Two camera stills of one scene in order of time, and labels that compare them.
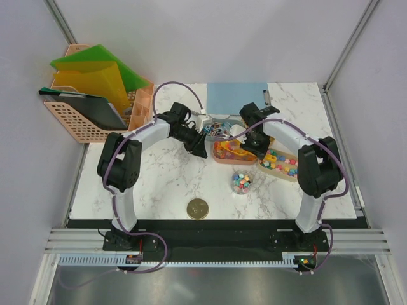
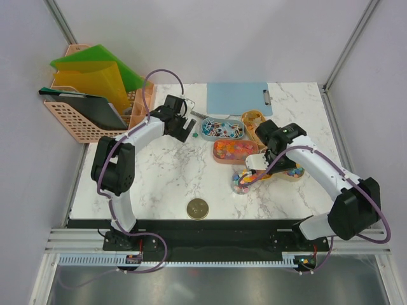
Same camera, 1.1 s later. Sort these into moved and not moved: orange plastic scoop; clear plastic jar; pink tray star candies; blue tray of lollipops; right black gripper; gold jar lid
Moved: right black gripper; orange plastic scoop
Not moved: blue tray of lollipops; pink tray star candies; clear plastic jar; gold jar lid
